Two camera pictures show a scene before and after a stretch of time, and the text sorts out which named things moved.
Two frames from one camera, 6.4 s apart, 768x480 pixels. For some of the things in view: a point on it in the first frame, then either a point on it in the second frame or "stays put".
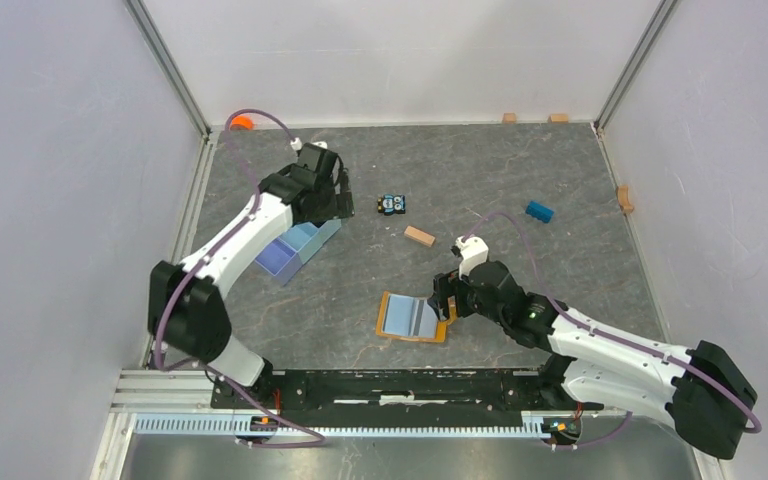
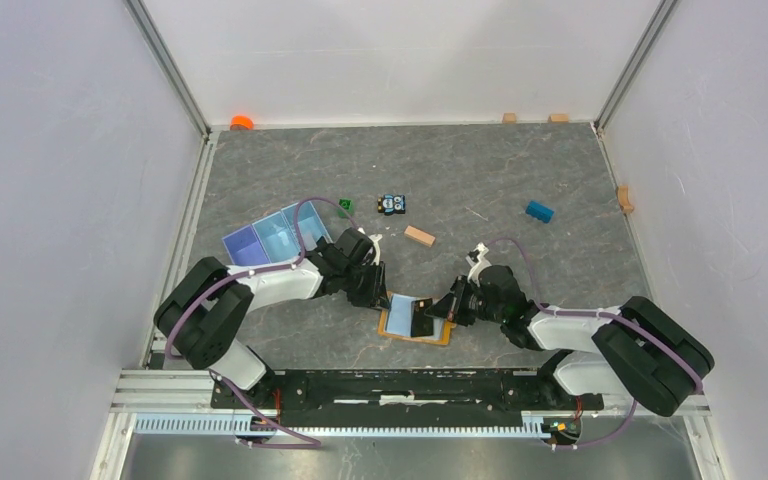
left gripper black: x=339 y=206 to x=376 y=295
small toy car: x=390 y=204 stays put
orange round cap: x=242 y=122 stays put
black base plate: x=393 y=391 stays put
